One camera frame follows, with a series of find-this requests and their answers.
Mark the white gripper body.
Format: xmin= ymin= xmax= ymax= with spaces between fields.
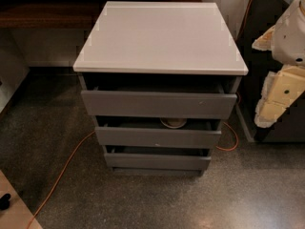
xmin=272 ymin=0 xmax=305 ymax=66

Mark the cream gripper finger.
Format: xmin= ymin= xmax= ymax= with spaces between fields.
xmin=254 ymin=65 xmax=305 ymax=128
xmin=252 ymin=26 xmax=275 ymax=52

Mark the grey drawer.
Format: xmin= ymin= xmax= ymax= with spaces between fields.
xmin=95 ymin=116 xmax=221 ymax=149
xmin=104 ymin=146 xmax=211 ymax=171
xmin=81 ymin=90 xmax=236 ymax=119

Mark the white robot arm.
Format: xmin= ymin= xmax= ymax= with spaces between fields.
xmin=252 ymin=0 xmax=305 ymax=128

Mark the grey drawer cabinet white top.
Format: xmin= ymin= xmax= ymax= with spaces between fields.
xmin=73 ymin=2 xmax=248 ymax=176

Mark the grey top drawer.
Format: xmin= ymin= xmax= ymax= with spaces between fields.
xmin=81 ymin=90 xmax=236 ymax=119

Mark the grey bottom drawer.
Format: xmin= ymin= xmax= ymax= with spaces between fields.
xmin=104 ymin=146 xmax=211 ymax=171

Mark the dark black side cabinet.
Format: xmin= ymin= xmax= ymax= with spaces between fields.
xmin=236 ymin=0 xmax=305 ymax=142

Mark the white ceramic bowl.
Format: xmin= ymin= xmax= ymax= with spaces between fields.
xmin=160 ymin=118 xmax=187 ymax=129

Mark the dark wooden bench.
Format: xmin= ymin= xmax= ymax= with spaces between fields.
xmin=0 ymin=0 xmax=202 ymax=29

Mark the small black object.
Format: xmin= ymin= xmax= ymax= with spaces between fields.
xmin=0 ymin=194 xmax=11 ymax=211

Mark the orange power cable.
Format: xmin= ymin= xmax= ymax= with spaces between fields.
xmin=25 ymin=0 xmax=266 ymax=229

